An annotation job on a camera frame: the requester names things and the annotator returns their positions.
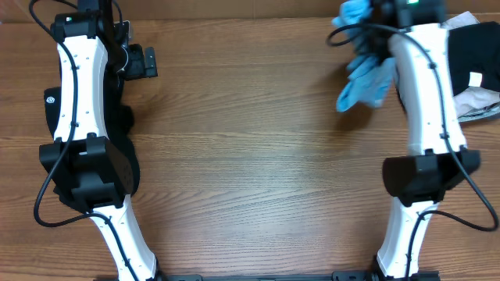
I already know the light blue printed t-shirt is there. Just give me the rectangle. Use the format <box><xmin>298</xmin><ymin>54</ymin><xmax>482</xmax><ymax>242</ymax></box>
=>
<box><xmin>332</xmin><ymin>0</ymin><xmax>396</xmax><ymax>112</ymax></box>

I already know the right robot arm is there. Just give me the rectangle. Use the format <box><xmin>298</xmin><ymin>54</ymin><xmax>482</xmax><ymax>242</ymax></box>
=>
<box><xmin>363</xmin><ymin>1</ymin><xmax>480</xmax><ymax>280</ymax></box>

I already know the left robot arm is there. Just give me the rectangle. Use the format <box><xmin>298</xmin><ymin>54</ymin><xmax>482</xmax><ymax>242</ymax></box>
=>
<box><xmin>39</xmin><ymin>0</ymin><xmax>164</xmax><ymax>280</ymax></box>

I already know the black garment with logo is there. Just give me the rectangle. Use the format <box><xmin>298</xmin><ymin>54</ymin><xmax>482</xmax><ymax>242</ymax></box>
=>
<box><xmin>39</xmin><ymin>87</ymin><xmax>140</xmax><ymax>213</ymax></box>

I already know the black folded garment on pile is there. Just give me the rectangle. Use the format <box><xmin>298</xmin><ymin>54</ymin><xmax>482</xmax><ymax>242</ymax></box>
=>
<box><xmin>448</xmin><ymin>22</ymin><xmax>499</xmax><ymax>95</ymax></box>

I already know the beige folded garment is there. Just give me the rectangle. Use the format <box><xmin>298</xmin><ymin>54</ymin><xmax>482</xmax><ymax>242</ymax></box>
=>
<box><xmin>443</xmin><ymin>11</ymin><xmax>499</xmax><ymax>117</ymax></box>

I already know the grey folded garment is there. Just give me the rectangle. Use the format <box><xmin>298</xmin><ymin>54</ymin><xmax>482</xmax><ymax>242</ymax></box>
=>
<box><xmin>458</xmin><ymin>103</ymin><xmax>499</xmax><ymax>123</ymax></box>

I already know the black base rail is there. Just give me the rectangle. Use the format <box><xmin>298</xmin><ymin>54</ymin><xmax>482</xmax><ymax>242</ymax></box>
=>
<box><xmin>163</xmin><ymin>269</ymin><xmax>441</xmax><ymax>281</ymax></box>

